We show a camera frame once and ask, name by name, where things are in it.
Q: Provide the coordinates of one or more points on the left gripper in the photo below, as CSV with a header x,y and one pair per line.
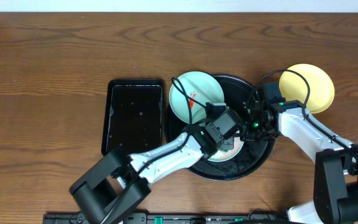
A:
x,y
226,144

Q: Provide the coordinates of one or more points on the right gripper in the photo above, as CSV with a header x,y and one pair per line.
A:
x,y
248,136

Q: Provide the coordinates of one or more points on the light blue plate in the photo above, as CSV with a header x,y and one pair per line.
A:
x,y
221,156
199,86

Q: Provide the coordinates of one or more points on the yellow plate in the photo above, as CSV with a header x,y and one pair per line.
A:
x,y
293,87

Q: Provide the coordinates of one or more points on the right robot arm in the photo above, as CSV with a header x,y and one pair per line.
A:
x,y
335,189

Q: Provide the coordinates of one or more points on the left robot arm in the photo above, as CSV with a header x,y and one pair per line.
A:
x,y
118,183

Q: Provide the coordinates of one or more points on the black round tray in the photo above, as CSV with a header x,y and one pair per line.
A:
x,y
252,154

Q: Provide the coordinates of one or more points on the black rectangular water tray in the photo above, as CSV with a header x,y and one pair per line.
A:
x,y
133,115

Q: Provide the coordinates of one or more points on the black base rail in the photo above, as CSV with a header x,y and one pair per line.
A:
x,y
143,218

